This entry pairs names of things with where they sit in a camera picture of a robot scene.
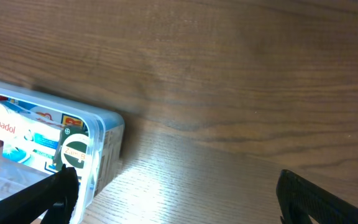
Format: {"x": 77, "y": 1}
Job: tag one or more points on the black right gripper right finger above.
{"x": 301, "y": 201}

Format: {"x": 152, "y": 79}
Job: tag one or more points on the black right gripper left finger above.
{"x": 54, "y": 196}

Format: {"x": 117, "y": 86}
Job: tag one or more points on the green Zam-Buk tin box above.
{"x": 72, "y": 148}

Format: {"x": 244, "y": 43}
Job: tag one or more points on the clear plastic container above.
{"x": 24, "y": 164}

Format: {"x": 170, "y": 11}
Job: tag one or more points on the blue Cool Fever box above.
{"x": 112, "y": 127}

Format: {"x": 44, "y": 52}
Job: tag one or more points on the white Panadol box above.
{"x": 20, "y": 125}

